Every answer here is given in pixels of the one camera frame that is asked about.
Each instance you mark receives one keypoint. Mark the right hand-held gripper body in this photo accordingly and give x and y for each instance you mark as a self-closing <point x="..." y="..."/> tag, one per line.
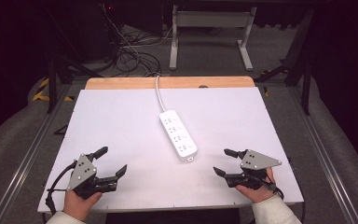
<point x="254" y="169"/>

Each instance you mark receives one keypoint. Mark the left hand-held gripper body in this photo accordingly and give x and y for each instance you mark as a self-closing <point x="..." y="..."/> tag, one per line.
<point x="82" y="169"/>

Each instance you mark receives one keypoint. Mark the person's right hand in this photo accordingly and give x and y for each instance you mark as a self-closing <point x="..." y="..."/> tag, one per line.
<point x="258" y="193"/>

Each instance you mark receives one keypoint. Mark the person's left hand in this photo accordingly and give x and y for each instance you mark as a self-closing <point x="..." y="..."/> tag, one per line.
<point x="80" y="206"/>

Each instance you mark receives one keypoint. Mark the white table board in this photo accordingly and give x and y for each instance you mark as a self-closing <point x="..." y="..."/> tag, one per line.
<point x="130" y="124"/>

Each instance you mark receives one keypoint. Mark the white power strip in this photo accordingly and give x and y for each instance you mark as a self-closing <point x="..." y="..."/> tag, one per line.
<point x="178" y="135"/>

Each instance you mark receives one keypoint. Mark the black seat edge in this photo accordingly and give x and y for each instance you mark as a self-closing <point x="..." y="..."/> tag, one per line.
<point x="172" y="217"/>

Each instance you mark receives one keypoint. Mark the black metal stand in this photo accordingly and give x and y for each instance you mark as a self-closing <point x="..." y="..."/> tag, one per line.
<point x="298" y="62"/>
<point x="53" y="84"/>

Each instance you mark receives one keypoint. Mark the yellow black hazard tape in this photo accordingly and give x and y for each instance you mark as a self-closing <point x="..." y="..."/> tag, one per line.
<point x="42" y="93"/>

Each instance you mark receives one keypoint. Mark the aluminium floor rail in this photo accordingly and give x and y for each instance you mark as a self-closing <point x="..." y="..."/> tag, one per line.
<point x="28" y="155"/>
<point x="320" y="155"/>

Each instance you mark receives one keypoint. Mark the white metal desk frame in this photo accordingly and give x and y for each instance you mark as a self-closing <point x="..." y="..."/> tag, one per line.
<point x="211" y="18"/>

